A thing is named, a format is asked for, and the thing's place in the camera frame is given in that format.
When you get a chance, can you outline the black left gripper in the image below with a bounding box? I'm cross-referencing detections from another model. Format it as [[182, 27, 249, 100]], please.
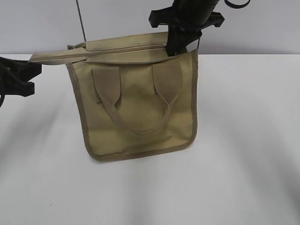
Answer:
[[0, 57, 42, 105]]

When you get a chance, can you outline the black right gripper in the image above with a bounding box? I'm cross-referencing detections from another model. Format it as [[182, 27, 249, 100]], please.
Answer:
[[149, 0, 225, 56]]

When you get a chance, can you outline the khaki yellow canvas bag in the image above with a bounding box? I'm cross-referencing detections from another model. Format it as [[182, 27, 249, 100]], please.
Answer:
[[30, 32, 198, 162]]

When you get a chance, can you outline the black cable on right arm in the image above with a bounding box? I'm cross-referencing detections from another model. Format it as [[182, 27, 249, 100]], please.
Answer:
[[224, 0, 250, 10]]

